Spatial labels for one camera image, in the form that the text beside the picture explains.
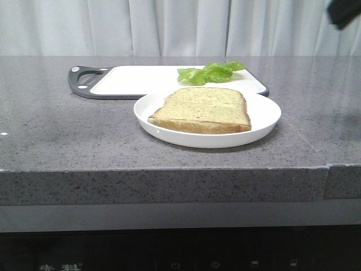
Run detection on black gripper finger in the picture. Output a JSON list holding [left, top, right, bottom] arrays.
[[327, 0, 360, 30]]

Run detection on green lettuce leaf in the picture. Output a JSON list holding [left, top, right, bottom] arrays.
[[177, 61, 246, 86]]

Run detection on bottom toasted bread slice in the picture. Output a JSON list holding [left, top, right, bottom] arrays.
[[148, 87, 252, 134]]

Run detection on white round plate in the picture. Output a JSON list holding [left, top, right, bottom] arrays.
[[134, 93, 281, 148]]

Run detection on black appliance control panel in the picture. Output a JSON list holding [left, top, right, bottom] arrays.
[[1, 226, 360, 270]]

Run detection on white cutting board grey rim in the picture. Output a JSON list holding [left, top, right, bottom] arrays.
[[67, 65, 270, 100]]

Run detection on white curtain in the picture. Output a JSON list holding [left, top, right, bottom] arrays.
[[1, 1, 360, 57]]

